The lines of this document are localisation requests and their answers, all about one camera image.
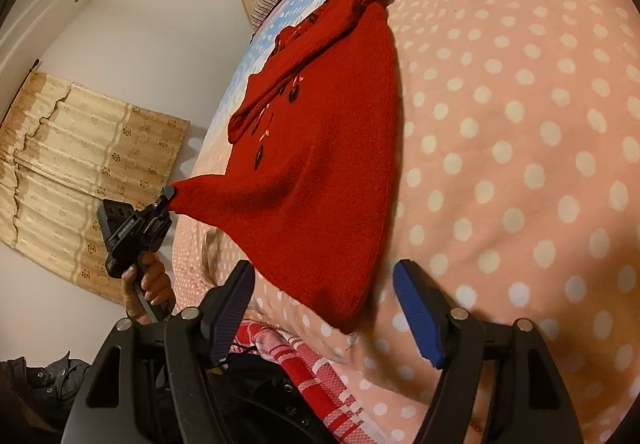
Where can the polka dot bed blanket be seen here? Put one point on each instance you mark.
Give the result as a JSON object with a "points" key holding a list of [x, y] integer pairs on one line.
{"points": [[500, 149]]}

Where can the beige patterned curtain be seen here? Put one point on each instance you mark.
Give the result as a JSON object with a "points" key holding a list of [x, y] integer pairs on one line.
{"points": [[75, 164]]}

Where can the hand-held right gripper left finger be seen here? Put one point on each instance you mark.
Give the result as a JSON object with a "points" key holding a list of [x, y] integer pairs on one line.
{"points": [[230, 319]]}

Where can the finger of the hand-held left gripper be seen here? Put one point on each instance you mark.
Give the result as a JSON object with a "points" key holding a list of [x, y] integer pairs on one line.
{"points": [[164, 200]]}

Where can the red plaid bed sheet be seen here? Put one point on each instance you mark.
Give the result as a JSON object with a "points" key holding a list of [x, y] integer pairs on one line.
{"points": [[310, 374]]}

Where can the person's left hand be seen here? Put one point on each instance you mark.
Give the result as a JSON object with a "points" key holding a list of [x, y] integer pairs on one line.
{"points": [[157, 284]]}

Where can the red knit sweater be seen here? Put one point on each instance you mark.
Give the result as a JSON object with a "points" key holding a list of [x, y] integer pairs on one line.
{"points": [[325, 174]]}

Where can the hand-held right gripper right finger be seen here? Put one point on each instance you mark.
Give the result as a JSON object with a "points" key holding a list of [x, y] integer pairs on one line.
{"points": [[420, 314]]}

